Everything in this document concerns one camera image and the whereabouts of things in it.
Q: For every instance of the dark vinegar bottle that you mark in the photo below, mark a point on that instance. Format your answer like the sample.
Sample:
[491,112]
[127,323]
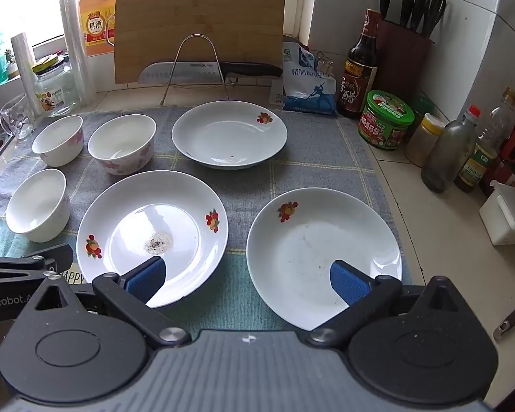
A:
[358,64]

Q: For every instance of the grey and teal checked towel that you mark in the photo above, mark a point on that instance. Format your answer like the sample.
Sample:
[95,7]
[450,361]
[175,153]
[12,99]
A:
[249,189]

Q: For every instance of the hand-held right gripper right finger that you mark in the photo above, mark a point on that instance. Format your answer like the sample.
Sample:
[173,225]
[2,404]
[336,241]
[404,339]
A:
[347,283]

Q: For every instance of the short plastic wrap roll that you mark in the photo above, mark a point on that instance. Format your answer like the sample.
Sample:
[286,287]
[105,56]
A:
[23,68]

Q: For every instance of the clear glass mug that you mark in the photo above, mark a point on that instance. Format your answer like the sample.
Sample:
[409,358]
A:
[19,116]

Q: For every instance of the orange cooking wine jug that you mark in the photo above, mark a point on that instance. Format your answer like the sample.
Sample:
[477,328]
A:
[95,21]

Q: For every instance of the brown knife block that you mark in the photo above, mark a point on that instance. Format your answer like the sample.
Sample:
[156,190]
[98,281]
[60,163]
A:
[403,64]

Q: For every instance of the glass bottle with red cap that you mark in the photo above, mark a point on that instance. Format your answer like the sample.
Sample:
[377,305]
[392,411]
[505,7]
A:
[448,154]

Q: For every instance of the small potted plant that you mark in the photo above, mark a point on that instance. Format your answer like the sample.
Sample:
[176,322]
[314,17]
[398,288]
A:
[11,66]

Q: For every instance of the white plastic box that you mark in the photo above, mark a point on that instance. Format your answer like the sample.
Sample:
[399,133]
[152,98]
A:
[506,216]

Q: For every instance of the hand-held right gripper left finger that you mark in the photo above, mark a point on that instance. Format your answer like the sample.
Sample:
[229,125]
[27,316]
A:
[148,277]

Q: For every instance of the tall plastic wrap roll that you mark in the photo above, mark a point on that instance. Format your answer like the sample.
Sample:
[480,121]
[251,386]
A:
[75,51]

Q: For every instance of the white bowl with pink flowers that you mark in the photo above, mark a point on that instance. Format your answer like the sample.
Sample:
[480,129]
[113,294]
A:
[58,141]
[121,146]

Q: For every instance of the glass jar with yellow lid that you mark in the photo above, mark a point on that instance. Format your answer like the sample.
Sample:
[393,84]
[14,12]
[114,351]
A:
[53,90]

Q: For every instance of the blue and white salt bag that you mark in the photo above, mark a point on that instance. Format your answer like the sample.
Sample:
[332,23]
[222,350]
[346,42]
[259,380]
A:
[304,88]

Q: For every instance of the bamboo cutting board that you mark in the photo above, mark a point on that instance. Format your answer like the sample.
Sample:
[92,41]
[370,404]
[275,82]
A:
[197,17]

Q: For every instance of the spice jar with yellow cap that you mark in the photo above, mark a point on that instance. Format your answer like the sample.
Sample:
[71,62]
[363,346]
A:
[425,141]

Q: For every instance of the metal binder clips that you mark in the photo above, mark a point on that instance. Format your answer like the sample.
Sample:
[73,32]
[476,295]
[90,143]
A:
[325,66]

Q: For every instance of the dark green jar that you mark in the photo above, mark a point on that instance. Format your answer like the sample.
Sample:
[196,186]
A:
[422,109]

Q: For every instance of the green lidded sauce tub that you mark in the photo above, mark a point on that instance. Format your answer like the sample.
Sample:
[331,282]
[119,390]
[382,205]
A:
[386,120]

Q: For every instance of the black kitchen scissors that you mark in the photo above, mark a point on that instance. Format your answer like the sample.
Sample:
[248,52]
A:
[433,13]

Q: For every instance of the plain white bowl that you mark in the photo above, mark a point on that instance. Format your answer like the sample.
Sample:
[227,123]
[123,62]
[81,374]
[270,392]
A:
[36,210]

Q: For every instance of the white plate with fruit print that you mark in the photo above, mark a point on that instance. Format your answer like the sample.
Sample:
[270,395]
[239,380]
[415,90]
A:
[223,137]
[154,214]
[309,244]

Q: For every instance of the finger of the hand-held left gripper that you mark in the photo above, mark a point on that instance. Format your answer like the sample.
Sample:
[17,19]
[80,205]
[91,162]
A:
[60,257]

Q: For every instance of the oil bottle with green label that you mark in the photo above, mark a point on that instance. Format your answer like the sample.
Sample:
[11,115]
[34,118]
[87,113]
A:
[483,154]

